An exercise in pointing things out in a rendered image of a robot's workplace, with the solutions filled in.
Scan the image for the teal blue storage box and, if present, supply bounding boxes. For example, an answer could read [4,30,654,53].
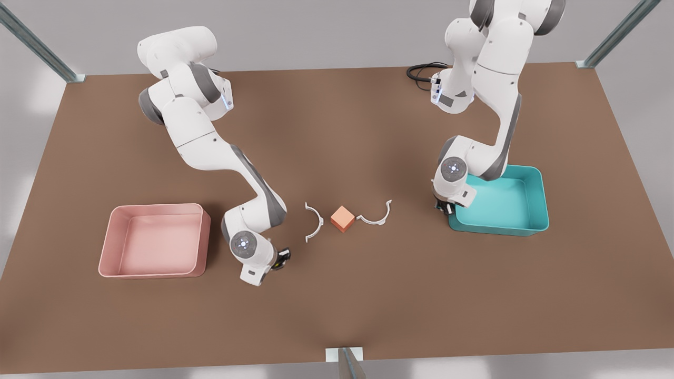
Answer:
[448,164,550,237]

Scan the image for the pink storage box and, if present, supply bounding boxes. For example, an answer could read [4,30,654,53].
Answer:
[98,203,212,278]

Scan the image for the orange cube block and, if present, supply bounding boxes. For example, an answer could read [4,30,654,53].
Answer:
[330,205,356,234]

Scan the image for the white curved half ring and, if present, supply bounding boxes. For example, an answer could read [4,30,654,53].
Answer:
[304,203,325,244]
[356,199,393,227]

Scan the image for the silver frame post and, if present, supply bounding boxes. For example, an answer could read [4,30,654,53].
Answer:
[325,346,366,379]
[575,0,662,69]
[0,4,86,84]

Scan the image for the black cable loop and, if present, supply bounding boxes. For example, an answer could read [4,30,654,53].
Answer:
[406,62,450,92]

